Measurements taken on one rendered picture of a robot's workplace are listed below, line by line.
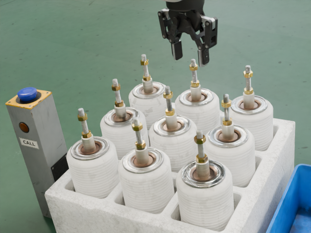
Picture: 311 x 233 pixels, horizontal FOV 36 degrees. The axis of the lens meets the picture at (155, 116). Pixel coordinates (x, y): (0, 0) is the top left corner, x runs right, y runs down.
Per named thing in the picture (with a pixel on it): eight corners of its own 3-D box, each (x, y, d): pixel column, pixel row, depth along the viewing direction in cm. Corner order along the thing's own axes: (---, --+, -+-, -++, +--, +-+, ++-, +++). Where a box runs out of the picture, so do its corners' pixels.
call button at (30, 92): (30, 105, 98) (27, 96, 97) (15, 102, 100) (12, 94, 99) (42, 96, 101) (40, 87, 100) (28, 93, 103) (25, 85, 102)
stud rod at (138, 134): (138, 152, 87) (132, 117, 83) (143, 151, 87) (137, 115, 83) (139, 156, 86) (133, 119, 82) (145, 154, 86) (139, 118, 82)
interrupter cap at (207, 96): (185, 89, 109) (185, 86, 108) (218, 91, 106) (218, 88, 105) (174, 106, 103) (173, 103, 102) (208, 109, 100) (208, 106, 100)
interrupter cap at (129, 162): (169, 151, 89) (169, 149, 89) (156, 177, 83) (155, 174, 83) (132, 148, 92) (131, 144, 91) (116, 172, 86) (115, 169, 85)
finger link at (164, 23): (169, 7, 99) (177, 34, 101) (163, 8, 100) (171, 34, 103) (160, 11, 98) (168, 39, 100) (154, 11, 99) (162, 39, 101)
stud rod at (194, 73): (196, 89, 104) (193, 58, 100) (199, 91, 103) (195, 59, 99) (192, 91, 104) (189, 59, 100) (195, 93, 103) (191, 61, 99)
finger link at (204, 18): (191, 13, 92) (190, 23, 93) (210, 22, 90) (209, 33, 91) (200, 9, 93) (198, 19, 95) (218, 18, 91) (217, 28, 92)
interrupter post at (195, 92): (193, 95, 106) (191, 82, 104) (203, 96, 105) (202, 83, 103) (189, 101, 104) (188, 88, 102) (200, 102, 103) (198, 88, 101)
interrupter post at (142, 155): (152, 158, 88) (149, 144, 86) (147, 166, 86) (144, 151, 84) (139, 157, 89) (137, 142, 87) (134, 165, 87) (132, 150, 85)
